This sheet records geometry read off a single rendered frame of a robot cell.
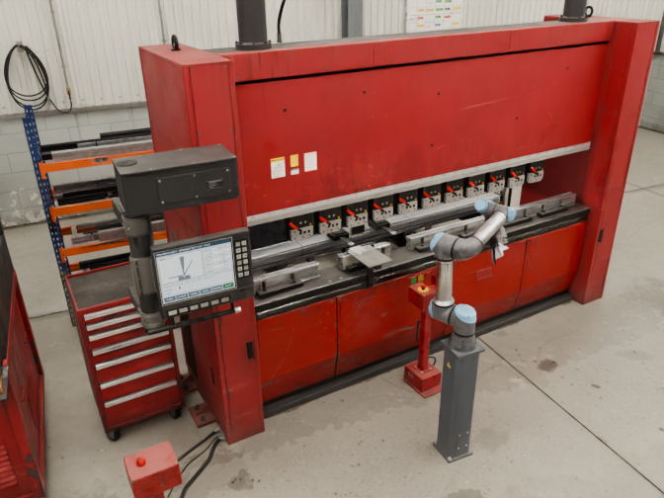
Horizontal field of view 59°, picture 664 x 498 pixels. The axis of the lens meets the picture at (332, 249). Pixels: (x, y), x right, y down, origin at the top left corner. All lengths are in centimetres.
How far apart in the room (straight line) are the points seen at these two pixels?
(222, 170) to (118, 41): 479
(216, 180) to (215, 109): 46
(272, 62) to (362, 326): 184
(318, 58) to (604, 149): 259
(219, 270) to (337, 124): 123
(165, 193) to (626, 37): 353
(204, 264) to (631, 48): 345
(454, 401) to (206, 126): 202
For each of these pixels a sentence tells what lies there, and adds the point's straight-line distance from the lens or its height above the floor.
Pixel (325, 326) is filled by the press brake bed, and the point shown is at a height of 57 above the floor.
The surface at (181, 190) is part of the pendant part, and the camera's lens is 264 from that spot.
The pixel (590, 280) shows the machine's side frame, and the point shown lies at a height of 24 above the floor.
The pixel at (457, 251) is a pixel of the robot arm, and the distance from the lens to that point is 308.
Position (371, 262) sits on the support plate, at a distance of 375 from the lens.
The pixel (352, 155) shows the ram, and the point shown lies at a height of 165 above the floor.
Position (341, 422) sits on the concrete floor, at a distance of 403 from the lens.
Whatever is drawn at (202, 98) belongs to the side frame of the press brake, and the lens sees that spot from 296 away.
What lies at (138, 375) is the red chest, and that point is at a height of 47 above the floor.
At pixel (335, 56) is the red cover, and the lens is 345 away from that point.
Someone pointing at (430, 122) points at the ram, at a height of 178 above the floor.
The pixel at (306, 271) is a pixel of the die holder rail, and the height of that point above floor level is 94.
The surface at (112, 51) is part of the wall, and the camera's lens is 735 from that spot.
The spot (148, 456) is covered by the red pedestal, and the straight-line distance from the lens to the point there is 282.
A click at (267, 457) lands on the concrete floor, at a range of 384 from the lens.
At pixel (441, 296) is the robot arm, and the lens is 329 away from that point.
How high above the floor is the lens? 270
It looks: 26 degrees down
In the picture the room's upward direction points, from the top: 1 degrees counter-clockwise
